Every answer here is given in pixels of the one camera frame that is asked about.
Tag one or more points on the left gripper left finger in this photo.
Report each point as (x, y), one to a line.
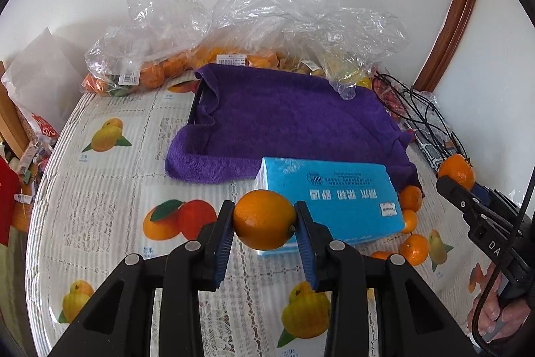
(117, 319)

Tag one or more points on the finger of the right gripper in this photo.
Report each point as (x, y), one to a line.
(469, 206)
(483, 193)

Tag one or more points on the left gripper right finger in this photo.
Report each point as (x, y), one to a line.
(411, 319)

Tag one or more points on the orange with green stem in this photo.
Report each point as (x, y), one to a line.
(459, 169)

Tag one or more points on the red fruits bag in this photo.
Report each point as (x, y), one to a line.
(388, 97)

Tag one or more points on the right hand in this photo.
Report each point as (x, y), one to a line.
(503, 322)

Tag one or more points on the orange beside towel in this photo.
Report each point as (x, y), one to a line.
(411, 198)

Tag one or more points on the grey checked packaged cloth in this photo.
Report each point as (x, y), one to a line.
(433, 136)

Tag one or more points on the blue tissue pack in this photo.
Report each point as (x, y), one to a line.
(356, 201)

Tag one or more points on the yellow package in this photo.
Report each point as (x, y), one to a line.
(343, 75)

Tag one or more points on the red paper bag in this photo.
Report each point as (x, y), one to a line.
(9, 187)

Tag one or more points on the clear plastic bag right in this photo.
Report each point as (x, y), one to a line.
(356, 35)

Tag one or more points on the clear plastic bag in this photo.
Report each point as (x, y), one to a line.
(258, 33)
(154, 47)
(356, 35)

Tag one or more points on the wooden chair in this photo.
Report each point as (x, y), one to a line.
(12, 130)

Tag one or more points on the purple towel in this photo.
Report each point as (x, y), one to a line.
(241, 115)

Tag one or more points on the white plastic bag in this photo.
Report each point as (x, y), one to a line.
(44, 85)

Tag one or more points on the clear plastic bag middle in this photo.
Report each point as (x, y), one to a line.
(258, 33)

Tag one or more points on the clear plastic bag left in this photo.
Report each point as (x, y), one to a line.
(154, 47)

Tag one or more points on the brown door frame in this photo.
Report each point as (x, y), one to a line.
(446, 44)

